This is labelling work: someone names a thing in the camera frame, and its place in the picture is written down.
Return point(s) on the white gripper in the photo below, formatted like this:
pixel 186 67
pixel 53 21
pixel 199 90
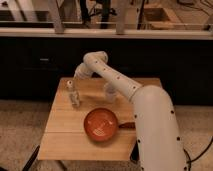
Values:
pixel 83 72

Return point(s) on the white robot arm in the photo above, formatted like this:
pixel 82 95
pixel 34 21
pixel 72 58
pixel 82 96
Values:
pixel 158 137

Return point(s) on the clear plastic bottle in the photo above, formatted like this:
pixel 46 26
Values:
pixel 73 93

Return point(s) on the white plastic cup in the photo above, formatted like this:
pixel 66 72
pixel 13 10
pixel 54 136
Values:
pixel 110 92

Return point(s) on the orange frying pan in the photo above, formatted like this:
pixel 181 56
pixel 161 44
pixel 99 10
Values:
pixel 101 124

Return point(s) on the black counter cabinet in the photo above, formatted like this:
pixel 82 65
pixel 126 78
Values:
pixel 30 67

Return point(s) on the wooden table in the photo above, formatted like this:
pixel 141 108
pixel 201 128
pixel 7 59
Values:
pixel 64 137

